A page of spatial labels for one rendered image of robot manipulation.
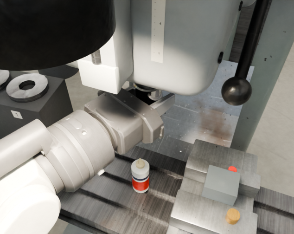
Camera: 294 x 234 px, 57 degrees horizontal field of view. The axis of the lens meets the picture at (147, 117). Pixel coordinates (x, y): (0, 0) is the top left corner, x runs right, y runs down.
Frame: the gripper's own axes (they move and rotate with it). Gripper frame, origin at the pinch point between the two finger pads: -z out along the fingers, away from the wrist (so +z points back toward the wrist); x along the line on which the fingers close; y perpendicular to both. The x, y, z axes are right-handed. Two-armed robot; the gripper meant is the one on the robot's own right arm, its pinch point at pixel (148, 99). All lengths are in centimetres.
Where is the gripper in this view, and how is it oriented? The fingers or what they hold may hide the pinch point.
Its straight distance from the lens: 43.5
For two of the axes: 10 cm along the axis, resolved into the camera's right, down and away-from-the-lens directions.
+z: -6.9, 5.1, -5.1
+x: -7.2, -4.9, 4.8
